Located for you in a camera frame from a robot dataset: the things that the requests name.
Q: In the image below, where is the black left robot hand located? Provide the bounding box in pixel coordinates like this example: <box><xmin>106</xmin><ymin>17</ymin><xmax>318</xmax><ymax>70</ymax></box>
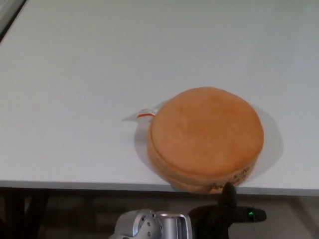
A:
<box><xmin>187</xmin><ymin>182</ymin><xmax>267</xmax><ymax>239</ymax></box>

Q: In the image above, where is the orange soft plush plate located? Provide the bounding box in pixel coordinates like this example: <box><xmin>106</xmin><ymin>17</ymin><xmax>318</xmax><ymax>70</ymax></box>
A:
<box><xmin>123</xmin><ymin>86</ymin><xmax>265</xmax><ymax>194</ymax></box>

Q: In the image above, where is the dark table leg frame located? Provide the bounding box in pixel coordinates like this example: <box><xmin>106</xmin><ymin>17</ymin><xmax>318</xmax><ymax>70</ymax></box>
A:
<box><xmin>0</xmin><ymin>188</ymin><xmax>50</xmax><ymax>239</ymax></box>

